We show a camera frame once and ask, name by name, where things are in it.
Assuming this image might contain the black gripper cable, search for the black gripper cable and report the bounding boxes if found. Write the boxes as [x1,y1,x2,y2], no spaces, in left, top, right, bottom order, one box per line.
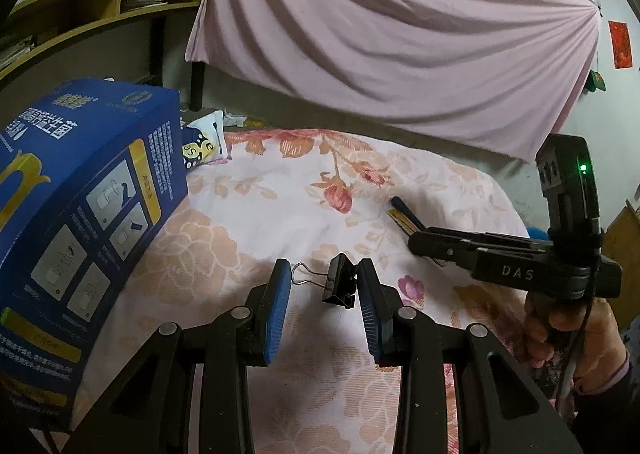
[557,229,603,410]

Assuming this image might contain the blue carton box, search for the blue carton box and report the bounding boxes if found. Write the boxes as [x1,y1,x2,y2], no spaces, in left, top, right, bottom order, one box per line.
[0,78,190,432]

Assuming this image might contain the wooden cabinet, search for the wooden cabinet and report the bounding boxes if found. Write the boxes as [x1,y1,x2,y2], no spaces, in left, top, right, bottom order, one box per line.
[602,201,640,247]

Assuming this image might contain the red wall poster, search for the red wall poster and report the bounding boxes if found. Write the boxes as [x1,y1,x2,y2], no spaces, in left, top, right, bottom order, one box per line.
[608,20,634,70]

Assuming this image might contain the pink hanging bed sheet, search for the pink hanging bed sheet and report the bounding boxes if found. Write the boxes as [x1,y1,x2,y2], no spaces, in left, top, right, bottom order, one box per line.
[185,0,601,162]

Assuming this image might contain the black desk leg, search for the black desk leg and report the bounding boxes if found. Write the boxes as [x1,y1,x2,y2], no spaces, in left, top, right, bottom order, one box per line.
[149,15,167,85]

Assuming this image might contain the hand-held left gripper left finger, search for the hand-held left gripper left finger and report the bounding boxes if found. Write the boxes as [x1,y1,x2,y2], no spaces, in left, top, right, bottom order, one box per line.
[62,258,292,454]

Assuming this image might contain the floral pink blanket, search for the floral pink blanket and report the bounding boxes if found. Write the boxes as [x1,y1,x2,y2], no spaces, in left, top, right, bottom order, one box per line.
[30,128,536,454]

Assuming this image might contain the white yellow snack packet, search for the white yellow snack packet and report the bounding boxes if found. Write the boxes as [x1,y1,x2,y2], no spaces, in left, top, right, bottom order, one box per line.
[180,110,232,170]

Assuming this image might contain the black binder clip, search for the black binder clip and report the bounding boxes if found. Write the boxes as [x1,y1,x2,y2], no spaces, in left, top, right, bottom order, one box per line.
[291,254,358,310]

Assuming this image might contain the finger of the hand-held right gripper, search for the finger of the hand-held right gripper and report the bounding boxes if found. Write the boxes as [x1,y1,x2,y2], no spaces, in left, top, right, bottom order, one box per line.
[425,227,552,253]
[407,231,482,276]

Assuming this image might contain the person's right forearm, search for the person's right forearm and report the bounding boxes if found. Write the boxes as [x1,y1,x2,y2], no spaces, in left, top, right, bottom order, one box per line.
[572,349,640,417]

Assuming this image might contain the person's right hand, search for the person's right hand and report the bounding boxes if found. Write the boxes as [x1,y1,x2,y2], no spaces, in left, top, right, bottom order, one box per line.
[522,291,628,392]

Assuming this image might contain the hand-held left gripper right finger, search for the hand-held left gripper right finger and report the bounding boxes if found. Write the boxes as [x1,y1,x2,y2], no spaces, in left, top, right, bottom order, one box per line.
[356,258,583,454]

